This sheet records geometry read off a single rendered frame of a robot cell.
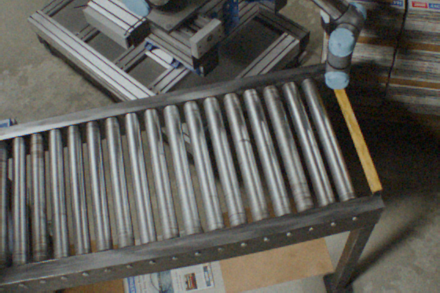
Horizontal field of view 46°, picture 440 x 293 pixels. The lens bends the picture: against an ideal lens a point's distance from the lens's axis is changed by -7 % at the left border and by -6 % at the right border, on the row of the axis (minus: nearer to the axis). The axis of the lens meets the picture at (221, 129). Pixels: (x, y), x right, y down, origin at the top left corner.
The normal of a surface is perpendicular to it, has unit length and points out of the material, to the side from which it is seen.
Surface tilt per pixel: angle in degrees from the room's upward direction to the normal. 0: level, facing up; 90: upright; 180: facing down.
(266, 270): 0
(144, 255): 0
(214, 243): 0
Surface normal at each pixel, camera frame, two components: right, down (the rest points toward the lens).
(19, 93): -0.06, -0.55
